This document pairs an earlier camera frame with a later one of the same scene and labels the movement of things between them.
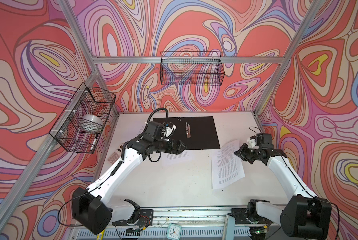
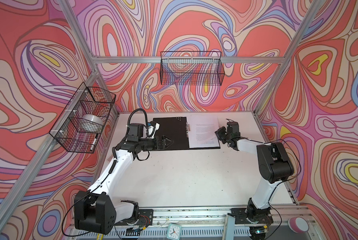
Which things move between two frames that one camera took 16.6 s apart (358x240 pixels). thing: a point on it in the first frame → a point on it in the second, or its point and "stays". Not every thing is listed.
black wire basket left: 79,127 stays
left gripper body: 162,146 → 148,144
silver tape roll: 92,122 stays
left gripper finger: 181,146 → 168,141
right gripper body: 255,152 → 229,136
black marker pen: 94,142 stays
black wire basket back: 191,68 stays
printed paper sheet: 226,167 → 201,131
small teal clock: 174,231 stays
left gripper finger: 179,148 → 163,147
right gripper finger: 246,155 → 224,140
